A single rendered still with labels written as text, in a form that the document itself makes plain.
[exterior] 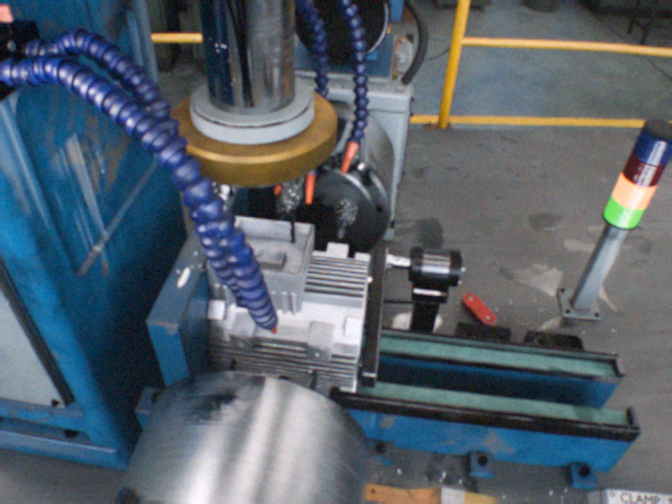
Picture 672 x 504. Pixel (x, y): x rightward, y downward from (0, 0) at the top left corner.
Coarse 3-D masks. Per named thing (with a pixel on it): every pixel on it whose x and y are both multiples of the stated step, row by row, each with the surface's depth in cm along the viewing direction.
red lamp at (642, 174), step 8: (632, 160) 87; (640, 160) 86; (624, 168) 90; (632, 168) 88; (640, 168) 86; (648, 168) 86; (656, 168) 85; (664, 168) 86; (624, 176) 90; (632, 176) 88; (640, 176) 87; (648, 176) 86; (656, 176) 86; (640, 184) 88; (648, 184) 87; (656, 184) 88
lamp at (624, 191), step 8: (616, 184) 93; (624, 184) 90; (632, 184) 89; (616, 192) 92; (624, 192) 90; (632, 192) 89; (640, 192) 89; (648, 192) 89; (616, 200) 92; (624, 200) 91; (632, 200) 90; (640, 200) 90; (648, 200) 91; (632, 208) 91; (640, 208) 91
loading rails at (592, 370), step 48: (384, 336) 89; (432, 336) 88; (384, 384) 82; (432, 384) 91; (480, 384) 89; (528, 384) 88; (576, 384) 86; (384, 432) 84; (432, 432) 82; (480, 432) 81; (528, 432) 79; (576, 432) 78; (624, 432) 76; (576, 480) 81
